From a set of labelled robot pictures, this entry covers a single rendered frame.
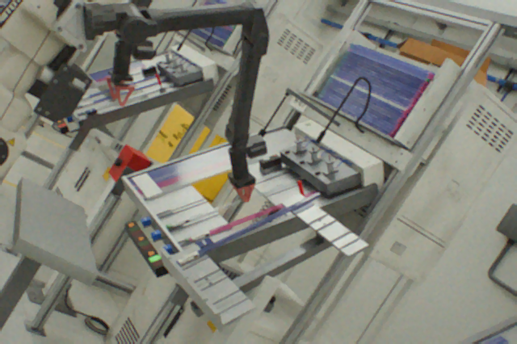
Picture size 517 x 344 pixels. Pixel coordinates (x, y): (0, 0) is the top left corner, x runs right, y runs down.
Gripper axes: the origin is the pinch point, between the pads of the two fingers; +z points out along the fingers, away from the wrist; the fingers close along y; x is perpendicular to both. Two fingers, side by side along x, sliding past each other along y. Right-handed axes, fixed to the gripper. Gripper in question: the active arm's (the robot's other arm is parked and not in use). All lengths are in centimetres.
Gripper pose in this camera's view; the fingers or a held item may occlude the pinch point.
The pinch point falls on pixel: (245, 199)
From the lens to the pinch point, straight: 244.4
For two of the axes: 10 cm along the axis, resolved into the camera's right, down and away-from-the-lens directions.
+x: -8.9, 3.2, -3.2
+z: 1.5, 8.8, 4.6
